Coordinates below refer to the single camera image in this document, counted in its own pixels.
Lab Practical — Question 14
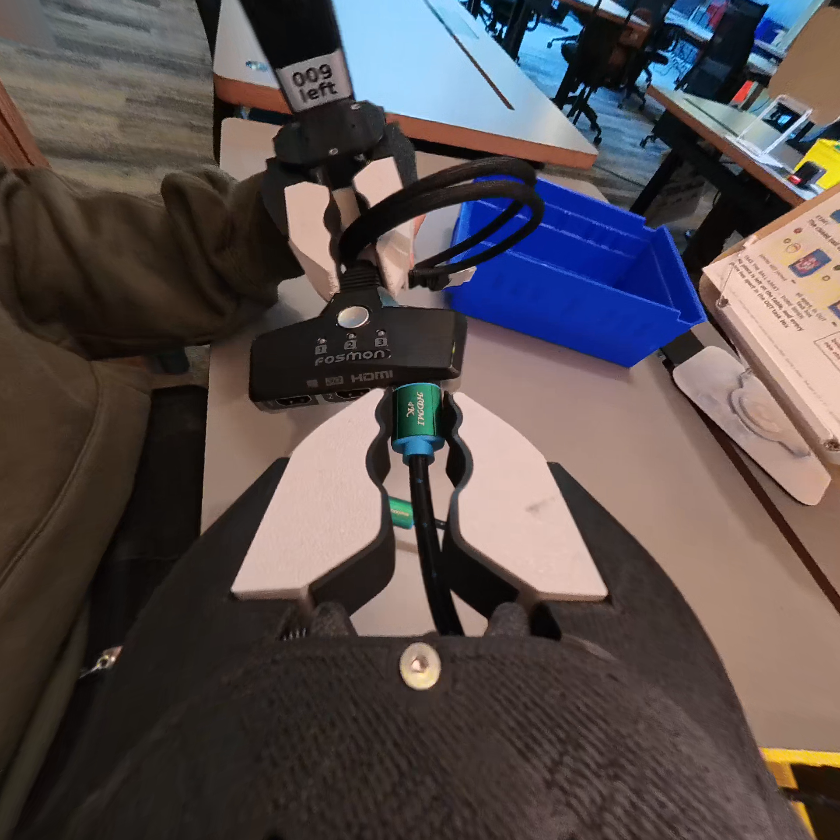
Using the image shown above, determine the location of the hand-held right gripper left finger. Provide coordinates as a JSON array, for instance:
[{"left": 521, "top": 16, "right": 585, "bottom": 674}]
[{"left": 231, "top": 387, "right": 396, "bottom": 611}]

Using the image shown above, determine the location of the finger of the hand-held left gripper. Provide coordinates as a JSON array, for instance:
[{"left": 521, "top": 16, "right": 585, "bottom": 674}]
[
  {"left": 283, "top": 180, "right": 344, "bottom": 303},
  {"left": 333, "top": 159, "right": 425, "bottom": 298}
]

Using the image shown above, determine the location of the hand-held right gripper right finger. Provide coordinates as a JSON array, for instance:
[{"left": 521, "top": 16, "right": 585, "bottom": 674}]
[{"left": 441, "top": 391, "right": 610, "bottom": 619}]

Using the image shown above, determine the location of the black braided cable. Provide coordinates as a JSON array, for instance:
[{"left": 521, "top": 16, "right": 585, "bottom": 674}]
[{"left": 336, "top": 156, "right": 546, "bottom": 293}]

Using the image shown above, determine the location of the green plug HDMI cable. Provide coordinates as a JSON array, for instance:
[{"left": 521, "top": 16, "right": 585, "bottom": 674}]
[{"left": 376, "top": 382, "right": 468, "bottom": 637}]

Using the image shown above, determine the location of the black HDMI switch box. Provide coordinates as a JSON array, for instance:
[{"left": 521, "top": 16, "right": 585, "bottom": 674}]
[{"left": 248, "top": 289, "right": 469, "bottom": 412}]

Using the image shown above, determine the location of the yellow plastic bin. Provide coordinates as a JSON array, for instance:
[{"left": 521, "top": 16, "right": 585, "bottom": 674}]
[{"left": 760, "top": 747, "right": 840, "bottom": 840}]

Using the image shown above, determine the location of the person's left forearm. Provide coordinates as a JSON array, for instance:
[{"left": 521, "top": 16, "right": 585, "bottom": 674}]
[{"left": 0, "top": 163, "right": 311, "bottom": 363}]

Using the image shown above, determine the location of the grey desk with wood edge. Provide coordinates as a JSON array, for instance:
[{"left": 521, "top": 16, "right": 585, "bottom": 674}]
[{"left": 656, "top": 262, "right": 840, "bottom": 614}]

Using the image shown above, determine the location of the white table with wood edge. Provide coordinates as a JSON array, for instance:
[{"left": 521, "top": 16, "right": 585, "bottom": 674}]
[{"left": 213, "top": 0, "right": 599, "bottom": 170}]

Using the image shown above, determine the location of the blue plastic bin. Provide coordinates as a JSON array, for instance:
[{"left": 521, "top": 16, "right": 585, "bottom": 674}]
[{"left": 445, "top": 175, "right": 711, "bottom": 369}]

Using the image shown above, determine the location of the person's olive hoodie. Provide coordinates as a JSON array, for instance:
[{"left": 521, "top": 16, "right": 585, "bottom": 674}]
[{"left": 0, "top": 307, "right": 156, "bottom": 788}]

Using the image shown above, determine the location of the metal clasp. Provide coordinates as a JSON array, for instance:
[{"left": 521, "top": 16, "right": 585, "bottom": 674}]
[{"left": 77, "top": 645, "right": 123, "bottom": 679}]

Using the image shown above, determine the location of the black office chair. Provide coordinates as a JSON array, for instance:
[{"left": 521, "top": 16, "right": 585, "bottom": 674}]
[
  {"left": 675, "top": 0, "right": 770, "bottom": 101},
  {"left": 551, "top": 0, "right": 660, "bottom": 144}
]

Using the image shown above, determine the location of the printed instruction sheet board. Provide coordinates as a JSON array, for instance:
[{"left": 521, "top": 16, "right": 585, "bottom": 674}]
[{"left": 700, "top": 207, "right": 840, "bottom": 464}]

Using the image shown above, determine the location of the clear acrylic sign holder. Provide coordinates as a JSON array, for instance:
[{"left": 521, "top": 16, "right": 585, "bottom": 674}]
[{"left": 734, "top": 94, "right": 816, "bottom": 157}]

